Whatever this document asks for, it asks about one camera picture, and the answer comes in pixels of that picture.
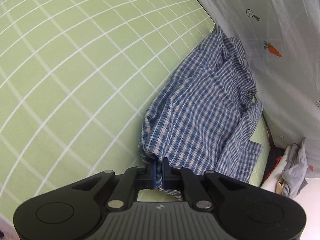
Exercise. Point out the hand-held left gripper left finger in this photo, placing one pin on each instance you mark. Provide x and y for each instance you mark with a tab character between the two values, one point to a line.
154	173

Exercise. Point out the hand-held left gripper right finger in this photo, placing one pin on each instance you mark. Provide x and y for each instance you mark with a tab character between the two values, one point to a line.
165	172

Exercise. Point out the blue plaid shirt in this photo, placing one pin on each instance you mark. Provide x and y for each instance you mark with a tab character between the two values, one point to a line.
200	105

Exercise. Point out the dark cloth with red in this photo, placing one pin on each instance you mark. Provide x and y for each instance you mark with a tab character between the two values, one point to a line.
273	157

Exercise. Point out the beige cloth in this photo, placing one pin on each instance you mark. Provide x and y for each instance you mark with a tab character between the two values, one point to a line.
280	186

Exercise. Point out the grey garment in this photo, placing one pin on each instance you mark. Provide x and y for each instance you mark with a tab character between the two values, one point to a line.
296	170

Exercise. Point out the green grid mat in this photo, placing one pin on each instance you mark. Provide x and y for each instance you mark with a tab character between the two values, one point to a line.
75	67

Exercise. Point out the white carrot print sheet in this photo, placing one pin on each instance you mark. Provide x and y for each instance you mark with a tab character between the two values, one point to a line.
287	80

